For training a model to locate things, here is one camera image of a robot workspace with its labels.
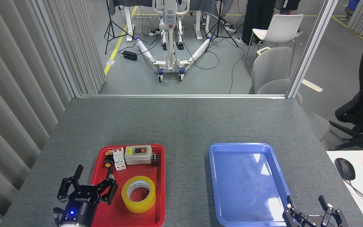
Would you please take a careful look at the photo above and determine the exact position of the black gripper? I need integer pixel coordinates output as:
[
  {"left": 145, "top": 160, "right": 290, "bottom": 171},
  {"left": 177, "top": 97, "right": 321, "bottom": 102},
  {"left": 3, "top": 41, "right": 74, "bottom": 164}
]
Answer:
[
  {"left": 57, "top": 165, "right": 118, "bottom": 225},
  {"left": 282, "top": 195, "right": 348, "bottom": 227}
]

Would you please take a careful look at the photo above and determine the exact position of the yellow tape roll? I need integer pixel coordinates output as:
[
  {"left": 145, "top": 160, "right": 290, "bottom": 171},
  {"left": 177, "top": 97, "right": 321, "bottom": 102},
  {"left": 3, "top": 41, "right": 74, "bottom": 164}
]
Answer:
[{"left": 121, "top": 176, "right": 157, "bottom": 213}]

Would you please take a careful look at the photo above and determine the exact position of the white circuit breaker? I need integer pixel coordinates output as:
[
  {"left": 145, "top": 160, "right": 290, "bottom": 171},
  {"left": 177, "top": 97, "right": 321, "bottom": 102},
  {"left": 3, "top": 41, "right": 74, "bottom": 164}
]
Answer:
[{"left": 113, "top": 147, "right": 127, "bottom": 171}]

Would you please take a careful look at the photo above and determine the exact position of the black computer mouse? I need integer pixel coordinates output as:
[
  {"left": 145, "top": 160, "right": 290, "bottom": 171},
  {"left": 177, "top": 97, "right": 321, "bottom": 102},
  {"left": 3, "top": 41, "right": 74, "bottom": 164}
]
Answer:
[{"left": 334, "top": 158, "right": 356, "bottom": 181}]

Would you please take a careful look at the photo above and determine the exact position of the white desk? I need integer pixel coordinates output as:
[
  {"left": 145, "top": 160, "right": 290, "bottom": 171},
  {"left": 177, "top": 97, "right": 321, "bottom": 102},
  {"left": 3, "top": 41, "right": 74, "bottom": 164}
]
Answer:
[{"left": 326, "top": 150, "right": 363, "bottom": 227}]

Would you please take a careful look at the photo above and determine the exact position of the red plastic tray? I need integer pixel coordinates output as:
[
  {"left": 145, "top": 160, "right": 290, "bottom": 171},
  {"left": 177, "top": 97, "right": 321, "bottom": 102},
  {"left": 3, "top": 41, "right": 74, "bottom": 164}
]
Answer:
[{"left": 90, "top": 144, "right": 166, "bottom": 227}]

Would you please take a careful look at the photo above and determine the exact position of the blue plastic tray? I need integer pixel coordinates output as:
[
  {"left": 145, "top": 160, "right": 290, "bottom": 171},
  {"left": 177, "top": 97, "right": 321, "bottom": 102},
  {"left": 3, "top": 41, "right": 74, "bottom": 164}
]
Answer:
[{"left": 209, "top": 143, "right": 297, "bottom": 227}]

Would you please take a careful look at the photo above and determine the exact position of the pale wooden board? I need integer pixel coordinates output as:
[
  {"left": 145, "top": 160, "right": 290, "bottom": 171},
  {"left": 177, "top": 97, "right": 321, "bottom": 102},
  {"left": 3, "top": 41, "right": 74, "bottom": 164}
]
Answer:
[{"left": 301, "top": 79, "right": 323, "bottom": 92}]

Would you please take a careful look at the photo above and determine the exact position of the black power adapter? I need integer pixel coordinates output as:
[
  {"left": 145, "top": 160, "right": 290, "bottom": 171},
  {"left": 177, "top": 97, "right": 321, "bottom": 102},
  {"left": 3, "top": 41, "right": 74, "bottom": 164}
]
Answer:
[{"left": 123, "top": 50, "right": 138, "bottom": 61}]

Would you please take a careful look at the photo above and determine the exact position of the white wheeled stand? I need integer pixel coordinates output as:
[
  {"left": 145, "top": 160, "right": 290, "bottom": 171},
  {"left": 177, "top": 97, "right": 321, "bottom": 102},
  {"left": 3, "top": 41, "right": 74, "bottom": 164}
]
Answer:
[{"left": 136, "top": 0, "right": 212, "bottom": 82}]

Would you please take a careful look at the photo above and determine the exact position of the grey upholstered chair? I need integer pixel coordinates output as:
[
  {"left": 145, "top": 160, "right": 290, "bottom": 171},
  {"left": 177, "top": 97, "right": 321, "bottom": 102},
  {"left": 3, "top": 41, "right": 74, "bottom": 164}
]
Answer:
[{"left": 251, "top": 47, "right": 303, "bottom": 104}]

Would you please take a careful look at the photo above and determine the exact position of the black tripod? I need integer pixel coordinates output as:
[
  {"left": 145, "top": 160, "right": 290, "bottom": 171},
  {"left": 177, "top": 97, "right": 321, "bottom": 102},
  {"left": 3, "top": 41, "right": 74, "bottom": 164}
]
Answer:
[
  {"left": 104, "top": 0, "right": 136, "bottom": 55},
  {"left": 205, "top": 0, "right": 239, "bottom": 53}
]

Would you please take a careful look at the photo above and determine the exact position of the table with white legs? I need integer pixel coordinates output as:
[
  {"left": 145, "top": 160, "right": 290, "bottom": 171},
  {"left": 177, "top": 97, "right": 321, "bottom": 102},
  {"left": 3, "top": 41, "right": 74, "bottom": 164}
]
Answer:
[{"left": 109, "top": 0, "right": 223, "bottom": 41}]

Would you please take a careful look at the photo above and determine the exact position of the white plastic chair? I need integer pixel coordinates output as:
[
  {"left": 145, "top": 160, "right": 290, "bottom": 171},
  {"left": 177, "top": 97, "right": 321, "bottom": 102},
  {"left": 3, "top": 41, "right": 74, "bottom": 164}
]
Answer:
[{"left": 245, "top": 14, "right": 304, "bottom": 76}]

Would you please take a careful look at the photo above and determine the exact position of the person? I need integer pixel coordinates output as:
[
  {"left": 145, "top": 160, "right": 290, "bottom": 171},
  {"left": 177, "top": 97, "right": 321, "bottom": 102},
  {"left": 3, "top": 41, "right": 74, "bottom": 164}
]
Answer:
[
  {"left": 200, "top": 0, "right": 236, "bottom": 32},
  {"left": 236, "top": 0, "right": 301, "bottom": 46}
]

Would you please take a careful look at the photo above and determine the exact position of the blue bin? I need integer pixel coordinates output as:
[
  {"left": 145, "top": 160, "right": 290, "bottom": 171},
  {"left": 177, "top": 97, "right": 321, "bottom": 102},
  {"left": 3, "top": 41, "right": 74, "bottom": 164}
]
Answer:
[{"left": 345, "top": 0, "right": 360, "bottom": 18}]

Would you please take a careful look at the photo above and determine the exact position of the grey push button switch box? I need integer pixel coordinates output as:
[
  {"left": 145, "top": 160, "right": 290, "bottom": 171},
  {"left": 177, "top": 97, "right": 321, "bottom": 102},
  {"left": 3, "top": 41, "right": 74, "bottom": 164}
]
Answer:
[{"left": 124, "top": 145, "right": 153, "bottom": 166}]

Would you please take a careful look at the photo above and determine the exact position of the silver aluminium rail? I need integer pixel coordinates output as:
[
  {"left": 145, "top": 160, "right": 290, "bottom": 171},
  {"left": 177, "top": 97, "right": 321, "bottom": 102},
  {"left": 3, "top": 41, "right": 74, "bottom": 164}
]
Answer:
[{"left": 80, "top": 94, "right": 287, "bottom": 100}]

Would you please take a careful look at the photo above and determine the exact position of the black floor cable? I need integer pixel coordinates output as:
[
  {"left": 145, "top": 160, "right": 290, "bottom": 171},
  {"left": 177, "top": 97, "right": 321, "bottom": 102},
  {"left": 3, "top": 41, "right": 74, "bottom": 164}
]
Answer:
[{"left": 228, "top": 47, "right": 245, "bottom": 94}]

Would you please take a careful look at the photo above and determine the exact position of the silver aluminium post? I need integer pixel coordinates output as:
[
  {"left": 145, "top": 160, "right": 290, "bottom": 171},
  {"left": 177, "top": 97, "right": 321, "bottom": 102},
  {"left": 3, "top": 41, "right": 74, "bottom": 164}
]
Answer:
[{"left": 286, "top": 0, "right": 339, "bottom": 99}]

